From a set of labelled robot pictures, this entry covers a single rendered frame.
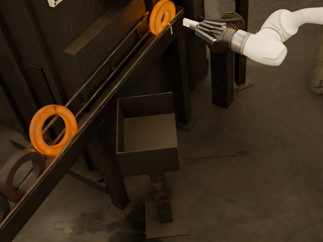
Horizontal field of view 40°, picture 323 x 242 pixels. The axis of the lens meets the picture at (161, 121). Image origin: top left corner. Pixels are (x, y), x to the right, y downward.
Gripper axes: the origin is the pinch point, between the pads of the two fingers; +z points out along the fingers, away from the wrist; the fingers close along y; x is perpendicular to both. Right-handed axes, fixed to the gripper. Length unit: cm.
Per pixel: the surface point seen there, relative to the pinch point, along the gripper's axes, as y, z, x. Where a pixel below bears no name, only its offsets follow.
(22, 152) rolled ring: -87, 14, 2
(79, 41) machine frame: -41.0, 25.0, 10.6
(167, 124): -42.6, -13.9, -12.8
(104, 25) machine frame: -28.9, 22.0, 10.8
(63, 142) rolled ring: -71, 13, -10
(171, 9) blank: 4.4, 12.3, 0.0
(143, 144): -55, -11, -14
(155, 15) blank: -5.7, 13.6, 3.4
